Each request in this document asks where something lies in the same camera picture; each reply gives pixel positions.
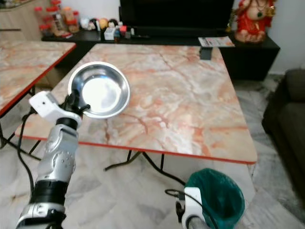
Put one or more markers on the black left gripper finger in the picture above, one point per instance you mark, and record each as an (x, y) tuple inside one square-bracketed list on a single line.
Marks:
[(74, 99), (84, 109)]

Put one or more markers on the round steel bowl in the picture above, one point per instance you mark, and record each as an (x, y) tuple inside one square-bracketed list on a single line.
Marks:
[(102, 88)]

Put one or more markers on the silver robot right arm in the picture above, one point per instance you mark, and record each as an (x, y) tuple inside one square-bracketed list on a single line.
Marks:
[(199, 224)]

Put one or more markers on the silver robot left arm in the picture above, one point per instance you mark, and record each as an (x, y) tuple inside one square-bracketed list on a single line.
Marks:
[(59, 157)]

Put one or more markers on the bin with green bag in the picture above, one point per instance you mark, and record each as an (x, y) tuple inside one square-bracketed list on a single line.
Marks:
[(221, 193)]

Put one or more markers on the marble-pattern table with red edge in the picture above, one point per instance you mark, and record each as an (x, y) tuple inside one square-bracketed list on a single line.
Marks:
[(28, 67)]

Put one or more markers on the clear jar with red lid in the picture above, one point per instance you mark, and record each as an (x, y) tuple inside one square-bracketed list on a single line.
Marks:
[(45, 30), (56, 21), (38, 16), (71, 20)]

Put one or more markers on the small white box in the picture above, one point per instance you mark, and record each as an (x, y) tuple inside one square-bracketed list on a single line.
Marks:
[(110, 34)]

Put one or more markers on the small white figurine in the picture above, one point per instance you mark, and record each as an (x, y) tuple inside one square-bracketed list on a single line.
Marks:
[(85, 24)]

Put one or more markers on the small orange round figurine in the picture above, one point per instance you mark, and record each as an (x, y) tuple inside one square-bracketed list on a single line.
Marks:
[(103, 24)]

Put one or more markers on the small red item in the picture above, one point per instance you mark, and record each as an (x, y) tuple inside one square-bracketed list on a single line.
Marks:
[(123, 32)]

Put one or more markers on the small black-haired doll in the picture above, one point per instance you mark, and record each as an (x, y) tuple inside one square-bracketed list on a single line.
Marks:
[(114, 24)]

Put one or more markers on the large marble-pattern folding table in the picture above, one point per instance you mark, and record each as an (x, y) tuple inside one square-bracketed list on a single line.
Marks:
[(176, 102)]

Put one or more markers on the light wooden cabinet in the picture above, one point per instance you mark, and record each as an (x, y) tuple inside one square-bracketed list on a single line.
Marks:
[(19, 19)]

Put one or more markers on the black flat television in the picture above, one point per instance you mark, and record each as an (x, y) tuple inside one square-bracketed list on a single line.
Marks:
[(176, 13)]

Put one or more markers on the small black box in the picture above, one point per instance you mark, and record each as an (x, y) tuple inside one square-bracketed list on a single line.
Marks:
[(206, 53)]

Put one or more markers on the dark sofa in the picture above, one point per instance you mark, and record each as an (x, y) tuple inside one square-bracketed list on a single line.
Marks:
[(286, 114)]

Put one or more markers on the printed leaflet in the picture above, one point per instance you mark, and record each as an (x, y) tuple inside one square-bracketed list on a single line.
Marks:
[(216, 41)]

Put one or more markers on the black low tv cabinet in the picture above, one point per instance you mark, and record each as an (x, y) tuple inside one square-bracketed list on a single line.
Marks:
[(250, 59)]

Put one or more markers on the red and gold statue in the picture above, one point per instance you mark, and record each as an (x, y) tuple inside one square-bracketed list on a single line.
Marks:
[(252, 21)]

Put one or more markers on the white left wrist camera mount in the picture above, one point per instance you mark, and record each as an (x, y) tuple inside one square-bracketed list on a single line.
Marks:
[(50, 106)]

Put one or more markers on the black metal table frame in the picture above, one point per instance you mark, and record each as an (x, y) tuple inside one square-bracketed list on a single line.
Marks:
[(153, 167), (24, 138)]

